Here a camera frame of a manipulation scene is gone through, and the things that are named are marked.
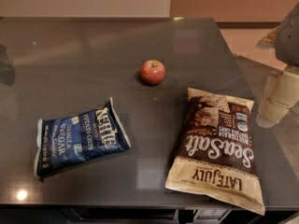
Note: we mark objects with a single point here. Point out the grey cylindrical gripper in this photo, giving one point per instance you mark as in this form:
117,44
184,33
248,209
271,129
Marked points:
289,39

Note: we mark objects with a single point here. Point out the red apple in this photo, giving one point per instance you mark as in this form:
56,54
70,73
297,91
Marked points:
152,72

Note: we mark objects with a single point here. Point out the blue Kettle chip bag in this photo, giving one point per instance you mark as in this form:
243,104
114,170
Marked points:
69,141

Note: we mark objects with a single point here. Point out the brown Late July chip bag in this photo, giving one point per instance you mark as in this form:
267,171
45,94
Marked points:
215,154

